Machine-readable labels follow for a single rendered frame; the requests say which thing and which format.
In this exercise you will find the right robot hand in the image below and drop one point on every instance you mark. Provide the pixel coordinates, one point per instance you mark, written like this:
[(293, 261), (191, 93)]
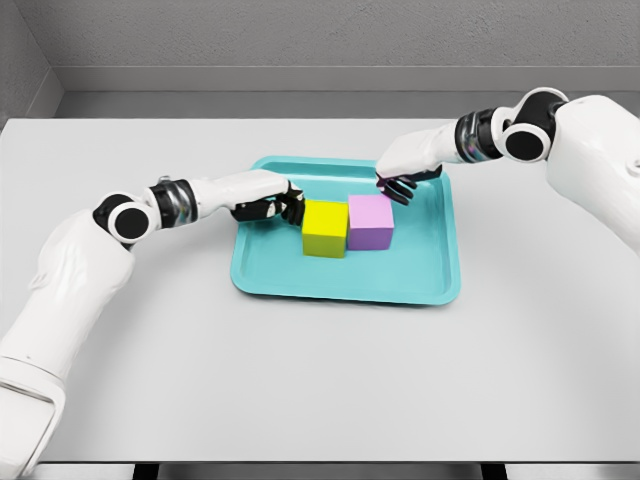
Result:
[(407, 157)]

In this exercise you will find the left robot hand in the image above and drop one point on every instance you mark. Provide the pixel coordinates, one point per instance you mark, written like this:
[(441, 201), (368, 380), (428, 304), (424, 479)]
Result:
[(260, 192)]

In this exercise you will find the yellow cube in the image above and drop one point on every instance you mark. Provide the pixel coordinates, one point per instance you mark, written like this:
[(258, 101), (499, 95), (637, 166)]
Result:
[(325, 227)]

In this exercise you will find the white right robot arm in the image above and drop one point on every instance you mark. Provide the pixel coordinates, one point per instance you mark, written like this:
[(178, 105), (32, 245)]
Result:
[(580, 145)]

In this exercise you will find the teal rectangular tray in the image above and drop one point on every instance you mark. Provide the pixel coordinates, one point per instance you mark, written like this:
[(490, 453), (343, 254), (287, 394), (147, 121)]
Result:
[(280, 265)]

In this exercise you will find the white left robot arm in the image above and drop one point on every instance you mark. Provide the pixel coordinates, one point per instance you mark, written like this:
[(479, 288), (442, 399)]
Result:
[(75, 280)]

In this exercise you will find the pink purple cube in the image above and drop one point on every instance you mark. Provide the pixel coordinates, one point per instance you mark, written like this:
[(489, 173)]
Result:
[(370, 222)]

